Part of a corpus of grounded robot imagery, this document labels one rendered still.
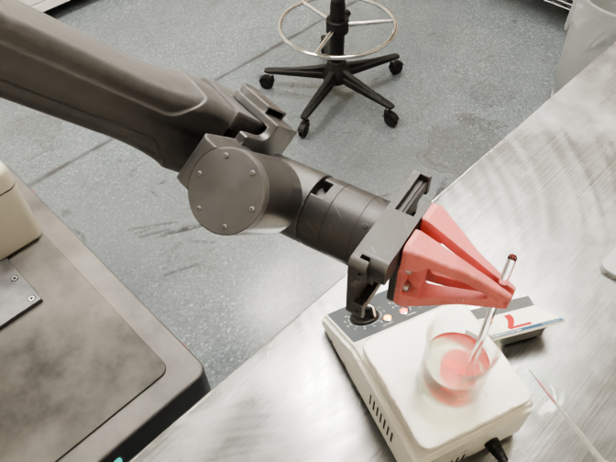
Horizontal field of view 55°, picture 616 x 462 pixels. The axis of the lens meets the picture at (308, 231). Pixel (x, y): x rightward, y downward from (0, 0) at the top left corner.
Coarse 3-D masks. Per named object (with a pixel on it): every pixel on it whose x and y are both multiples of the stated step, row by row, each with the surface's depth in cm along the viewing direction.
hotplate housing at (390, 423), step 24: (336, 336) 63; (360, 360) 59; (360, 384) 61; (384, 408) 56; (528, 408) 55; (384, 432) 58; (408, 432) 54; (480, 432) 54; (504, 432) 57; (408, 456) 54; (432, 456) 53; (456, 456) 55; (504, 456) 56
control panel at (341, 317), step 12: (372, 300) 67; (384, 300) 67; (336, 312) 67; (348, 312) 66; (384, 312) 64; (396, 312) 64; (408, 312) 63; (420, 312) 63; (348, 324) 64; (372, 324) 62; (384, 324) 62; (348, 336) 61; (360, 336) 61
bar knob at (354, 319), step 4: (368, 304) 63; (372, 304) 63; (368, 308) 62; (372, 308) 62; (368, 312) 63; (372, 312) 63; (376, 312) 64; (352, 316) 64; (356, 316) 64; (364, 316) 63; (368, 316) 63; (372, 316) 63; (376, 316) 63; (352, 320) 64; (356, 320) 63; (360, 320) 63; (364, 320) 63; (368, 320) 63; (372, 320) 63; (360, 324) 63; (364, 324) 63
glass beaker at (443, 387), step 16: (432, 320) 50; (448, 320) 52; (464, 320) 52; (480, 320) 51; (432, 336) 53; (496, 336) 49; (432, 352) 48; (496, 352) 49; (432, 368) 50; (448, 368) 47; (432, 384) 51; (448, 384) 49; (464, 384) 48; (480, 384) 49; (432, 400) 53; (448, 400) 51; (464, 400) 51
